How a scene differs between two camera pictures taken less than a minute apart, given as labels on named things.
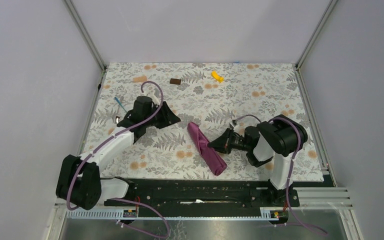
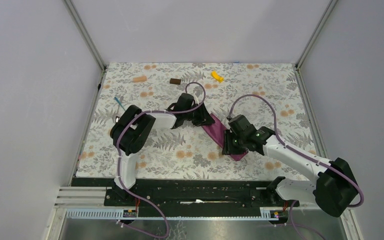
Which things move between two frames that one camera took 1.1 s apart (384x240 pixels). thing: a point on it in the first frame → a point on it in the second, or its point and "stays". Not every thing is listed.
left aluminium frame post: [85, 34] stays
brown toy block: [175, 81] stays
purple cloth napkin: [216, 165] → [217, 131]
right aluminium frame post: [316, 33] stays
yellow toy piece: [214, 74] stays
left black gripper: [169, 117] → [204, 118]
